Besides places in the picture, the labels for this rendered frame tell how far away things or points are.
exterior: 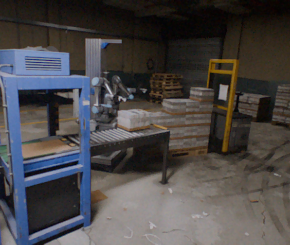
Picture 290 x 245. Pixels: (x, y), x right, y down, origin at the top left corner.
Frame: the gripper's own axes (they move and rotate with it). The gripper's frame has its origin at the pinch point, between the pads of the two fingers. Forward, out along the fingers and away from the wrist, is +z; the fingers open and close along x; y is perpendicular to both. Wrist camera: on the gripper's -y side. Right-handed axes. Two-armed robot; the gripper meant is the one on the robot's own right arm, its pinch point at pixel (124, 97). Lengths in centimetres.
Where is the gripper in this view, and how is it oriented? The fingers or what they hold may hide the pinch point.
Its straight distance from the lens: 324.6
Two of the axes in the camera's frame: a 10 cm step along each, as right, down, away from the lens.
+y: -1.4, 9.8, 1.3
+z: 7.7, 1.9, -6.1
